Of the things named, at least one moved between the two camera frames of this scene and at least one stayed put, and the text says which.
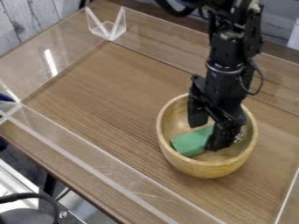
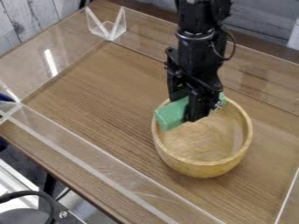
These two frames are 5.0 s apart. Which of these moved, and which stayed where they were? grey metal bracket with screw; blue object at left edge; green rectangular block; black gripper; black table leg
Moved: black gripper; green rectangular block
Stayed: grey metal bracket with screw; blue object at left edge; black table leg
